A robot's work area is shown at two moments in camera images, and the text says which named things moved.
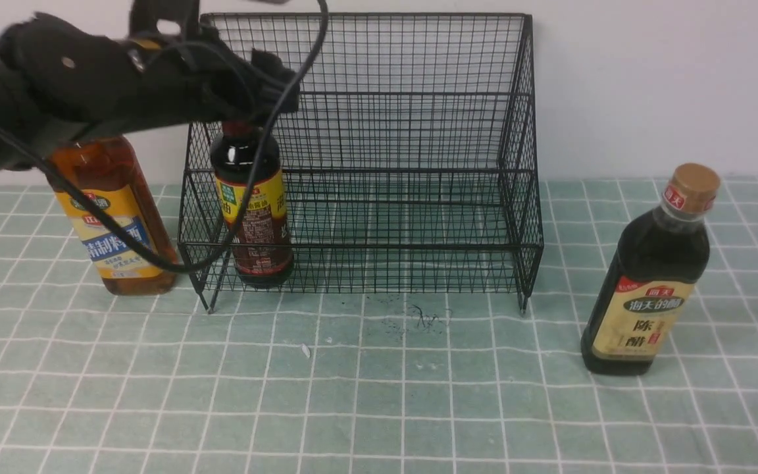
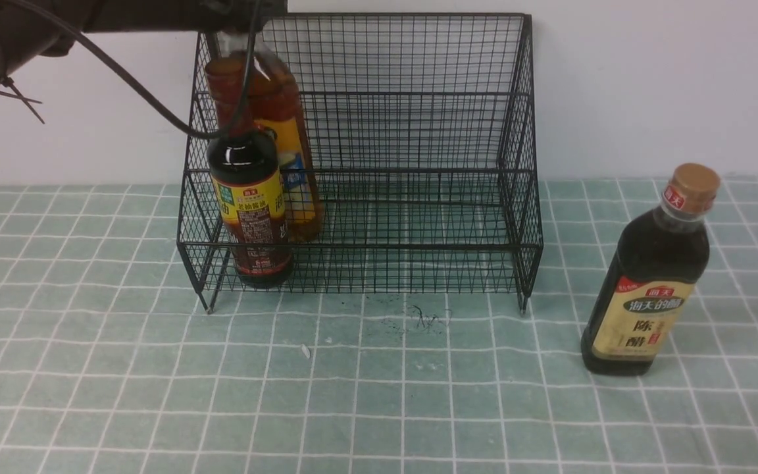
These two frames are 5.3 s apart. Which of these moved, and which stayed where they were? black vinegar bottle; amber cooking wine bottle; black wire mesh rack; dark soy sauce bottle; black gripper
Moved: black gripper; amber cooking wine bottle
Stayed: black vinegar bottle; dark soy sauce bottle; black wire mesh rack
